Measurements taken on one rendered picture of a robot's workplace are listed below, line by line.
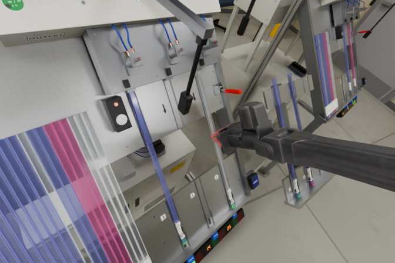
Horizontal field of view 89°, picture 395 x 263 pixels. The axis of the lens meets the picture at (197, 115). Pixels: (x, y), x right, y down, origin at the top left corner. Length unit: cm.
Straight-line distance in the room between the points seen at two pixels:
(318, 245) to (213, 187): 131
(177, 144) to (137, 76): 59
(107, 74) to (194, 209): 49
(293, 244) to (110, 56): 167
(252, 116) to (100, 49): 37
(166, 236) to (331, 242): 153
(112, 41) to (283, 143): 41
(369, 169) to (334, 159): 5
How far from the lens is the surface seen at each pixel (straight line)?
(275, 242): 174
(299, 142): 44
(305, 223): 193
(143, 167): 94
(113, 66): 47
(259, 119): 51
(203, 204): 73
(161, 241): 69
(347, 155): 40
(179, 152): 99
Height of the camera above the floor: 147
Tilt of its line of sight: 47 degrees down
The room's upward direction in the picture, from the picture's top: 19 degrees clockwise
